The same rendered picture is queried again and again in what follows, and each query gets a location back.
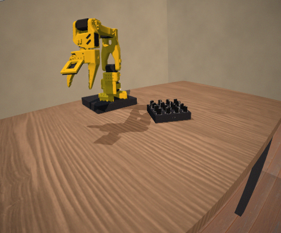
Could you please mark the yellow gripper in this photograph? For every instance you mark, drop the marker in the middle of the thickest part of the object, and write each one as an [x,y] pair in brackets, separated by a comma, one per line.
[77,59]

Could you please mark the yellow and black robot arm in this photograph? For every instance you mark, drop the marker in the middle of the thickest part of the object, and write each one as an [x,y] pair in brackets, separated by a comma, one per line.
[92,32]

